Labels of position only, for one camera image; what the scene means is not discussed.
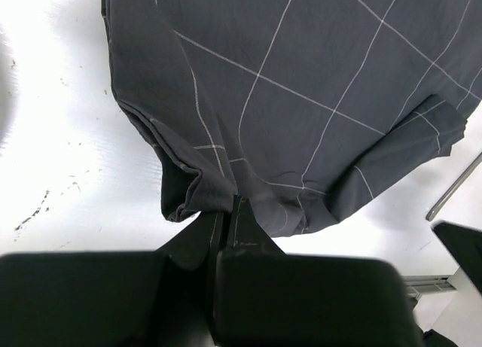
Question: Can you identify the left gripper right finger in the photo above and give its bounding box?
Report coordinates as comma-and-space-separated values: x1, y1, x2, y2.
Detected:
212, 198, 423, 346

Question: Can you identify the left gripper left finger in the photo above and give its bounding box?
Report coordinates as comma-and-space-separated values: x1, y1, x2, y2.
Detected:
1, 213, 223, 346

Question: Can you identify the dark checked cloth placemat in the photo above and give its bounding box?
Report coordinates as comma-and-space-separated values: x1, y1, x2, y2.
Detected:
102, 0, 481, 237

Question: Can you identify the silver table knife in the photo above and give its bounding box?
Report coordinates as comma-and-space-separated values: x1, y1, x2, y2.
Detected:
425, 154, 481, 222

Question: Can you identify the aluminium frame rail front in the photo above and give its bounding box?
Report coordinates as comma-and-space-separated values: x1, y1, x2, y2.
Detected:
402, 275, 456, 298

